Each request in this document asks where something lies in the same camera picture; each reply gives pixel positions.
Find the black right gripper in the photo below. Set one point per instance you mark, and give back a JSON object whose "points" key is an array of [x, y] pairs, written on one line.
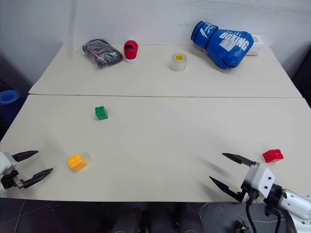
{"points": [[249, 193]]}

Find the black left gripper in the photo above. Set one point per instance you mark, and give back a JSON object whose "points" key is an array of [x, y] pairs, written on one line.
{"points": [[9, 180]]}

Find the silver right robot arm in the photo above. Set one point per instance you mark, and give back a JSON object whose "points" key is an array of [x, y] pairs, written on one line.
{"points": [[295, 202]]}

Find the red toy brick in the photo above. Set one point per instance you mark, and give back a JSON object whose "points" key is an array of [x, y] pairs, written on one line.
{"points": [[273, 155]]}

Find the yellow toy brick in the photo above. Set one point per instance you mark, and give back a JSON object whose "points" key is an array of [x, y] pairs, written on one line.
{"points": [[77, 162]]}

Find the small black clamp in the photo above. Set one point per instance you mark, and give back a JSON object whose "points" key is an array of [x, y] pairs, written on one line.
{"points": [[243, 227]]}

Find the green toy brick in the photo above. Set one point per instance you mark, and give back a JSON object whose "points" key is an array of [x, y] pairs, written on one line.
{"points": [[101, 113]]}

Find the clear tape roll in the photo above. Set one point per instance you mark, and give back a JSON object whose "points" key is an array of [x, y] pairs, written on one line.
{"points": [[178, 62]]}

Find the blue boxing glove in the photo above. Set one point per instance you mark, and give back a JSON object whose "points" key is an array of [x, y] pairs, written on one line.
{"points": [[222, 44]]}

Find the white cardboard box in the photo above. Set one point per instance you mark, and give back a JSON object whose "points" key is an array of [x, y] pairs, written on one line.
{"points": [[257, 45]]}

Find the black item in plastic bag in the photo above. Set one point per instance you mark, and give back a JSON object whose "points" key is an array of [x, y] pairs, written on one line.
{"points": [[102, 53]]}

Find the red shoe with white sole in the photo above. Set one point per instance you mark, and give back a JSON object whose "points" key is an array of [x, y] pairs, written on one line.
{"points": [[131, 51]]}

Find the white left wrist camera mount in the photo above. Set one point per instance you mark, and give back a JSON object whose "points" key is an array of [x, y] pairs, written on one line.
{"points": [[5, 162]]}

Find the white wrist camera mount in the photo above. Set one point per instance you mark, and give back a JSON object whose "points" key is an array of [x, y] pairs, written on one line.
{"points": [[5, 162], [263, 180]]}

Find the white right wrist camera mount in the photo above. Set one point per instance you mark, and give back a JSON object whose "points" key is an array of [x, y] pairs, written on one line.
{"points": [[263, 180]]}

